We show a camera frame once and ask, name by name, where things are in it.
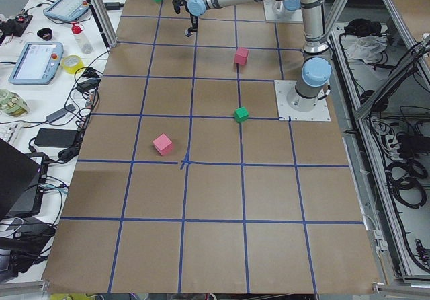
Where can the black power adapter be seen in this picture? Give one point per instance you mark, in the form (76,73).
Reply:
(47,137)

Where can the black laptop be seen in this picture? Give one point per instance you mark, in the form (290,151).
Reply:
(22,177)

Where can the pink cube far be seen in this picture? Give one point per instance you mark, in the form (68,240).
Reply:
(241,56)

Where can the yellow tape roll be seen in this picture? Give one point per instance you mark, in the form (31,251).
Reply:
(72,64)

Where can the teach pendant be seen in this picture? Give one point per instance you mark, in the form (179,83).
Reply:
(66,10)
(37,63)

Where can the green cube centre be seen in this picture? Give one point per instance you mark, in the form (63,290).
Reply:
(241,114)

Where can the pink cube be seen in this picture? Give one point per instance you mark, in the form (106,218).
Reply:
(241,56)
(163,144)

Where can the upper teach pendant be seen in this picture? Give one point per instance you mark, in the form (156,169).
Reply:
(66,10)

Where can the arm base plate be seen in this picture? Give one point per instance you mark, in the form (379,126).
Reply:
(294,18)
(293,107)

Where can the white cloth rag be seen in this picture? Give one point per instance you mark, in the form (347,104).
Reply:
(368,49)

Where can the red capped squeeze bottle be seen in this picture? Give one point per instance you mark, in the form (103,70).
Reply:
(81,39)

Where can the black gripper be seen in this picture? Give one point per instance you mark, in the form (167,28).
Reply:
(192,19)

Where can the pink cube near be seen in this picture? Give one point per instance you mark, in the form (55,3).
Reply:
(163,144)

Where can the lower teach pendant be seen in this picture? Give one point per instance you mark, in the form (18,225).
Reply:
(37,63)

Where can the black bowl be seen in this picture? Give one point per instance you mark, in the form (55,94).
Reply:
(45,34)

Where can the aluminium frame post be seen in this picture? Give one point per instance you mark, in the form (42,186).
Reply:
(103,22)

